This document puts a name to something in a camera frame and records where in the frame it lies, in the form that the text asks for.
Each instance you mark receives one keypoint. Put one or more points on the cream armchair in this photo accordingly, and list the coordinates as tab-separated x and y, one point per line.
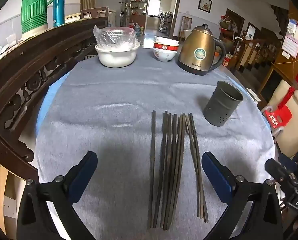
296	130

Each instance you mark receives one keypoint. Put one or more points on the red and white box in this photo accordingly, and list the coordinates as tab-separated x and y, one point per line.
227	60

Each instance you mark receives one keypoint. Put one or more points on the kitchen shelf with jars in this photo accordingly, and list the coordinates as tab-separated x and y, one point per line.
139	0

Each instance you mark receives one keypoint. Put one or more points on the dark carved wooden furniture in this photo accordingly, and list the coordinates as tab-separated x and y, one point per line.
26	62

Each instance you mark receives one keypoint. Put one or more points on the red child chair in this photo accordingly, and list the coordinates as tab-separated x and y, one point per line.
276	116

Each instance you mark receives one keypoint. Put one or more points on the small white stool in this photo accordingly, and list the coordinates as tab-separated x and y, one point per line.
252	93

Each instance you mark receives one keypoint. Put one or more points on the gold electric kettle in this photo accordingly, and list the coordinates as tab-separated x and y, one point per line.
196	50

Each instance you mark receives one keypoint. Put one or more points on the red tassel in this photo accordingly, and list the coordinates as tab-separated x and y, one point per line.
287	97

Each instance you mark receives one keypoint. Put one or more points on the brown wooden chair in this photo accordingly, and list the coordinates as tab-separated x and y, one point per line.
93	12

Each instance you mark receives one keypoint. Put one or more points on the framed wall picture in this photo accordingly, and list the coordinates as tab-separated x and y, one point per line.
205	4

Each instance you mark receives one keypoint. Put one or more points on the wall calendar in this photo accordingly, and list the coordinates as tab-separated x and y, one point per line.
291	42

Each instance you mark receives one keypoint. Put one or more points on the white cabinet with blue print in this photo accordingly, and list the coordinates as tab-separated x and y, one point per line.
112	17

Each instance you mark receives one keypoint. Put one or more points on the red banded ceramic bowl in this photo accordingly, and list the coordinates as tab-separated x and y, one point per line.
165	47

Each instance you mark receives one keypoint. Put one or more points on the green thermos jug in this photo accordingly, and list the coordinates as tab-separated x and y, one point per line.
35	10

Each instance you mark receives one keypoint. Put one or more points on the light blue table cover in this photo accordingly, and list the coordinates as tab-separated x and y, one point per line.
44	105

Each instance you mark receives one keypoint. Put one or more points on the white bowl with red mark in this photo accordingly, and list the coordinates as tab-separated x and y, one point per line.
164	56

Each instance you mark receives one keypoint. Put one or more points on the white chest freezer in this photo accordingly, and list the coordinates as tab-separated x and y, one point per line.
72	17

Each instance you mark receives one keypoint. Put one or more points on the wooden stair railing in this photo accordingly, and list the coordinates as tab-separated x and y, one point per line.
254	50

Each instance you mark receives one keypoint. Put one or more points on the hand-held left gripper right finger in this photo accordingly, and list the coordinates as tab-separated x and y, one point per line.
216	177

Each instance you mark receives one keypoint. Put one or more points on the blue thermos flask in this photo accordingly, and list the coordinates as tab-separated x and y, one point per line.
58	7

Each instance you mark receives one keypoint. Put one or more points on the grey metal chopstick holder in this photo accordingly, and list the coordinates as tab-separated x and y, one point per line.
219	110

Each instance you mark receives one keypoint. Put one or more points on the clear plastic wrapped bowl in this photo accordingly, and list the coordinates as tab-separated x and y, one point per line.
116	37

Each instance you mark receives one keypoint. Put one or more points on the group of dark wooden chopsticks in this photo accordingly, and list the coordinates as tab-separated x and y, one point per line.
174	167

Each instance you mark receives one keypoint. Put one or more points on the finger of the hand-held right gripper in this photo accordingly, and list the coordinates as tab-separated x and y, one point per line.
276	170
289	162

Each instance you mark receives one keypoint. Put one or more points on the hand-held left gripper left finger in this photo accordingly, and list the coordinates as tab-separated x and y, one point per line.
85	175

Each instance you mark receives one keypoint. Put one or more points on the slim wooden chair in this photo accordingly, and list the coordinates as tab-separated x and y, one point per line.
185	25

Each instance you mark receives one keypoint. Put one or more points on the blue water jug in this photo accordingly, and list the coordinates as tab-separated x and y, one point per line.
138	30

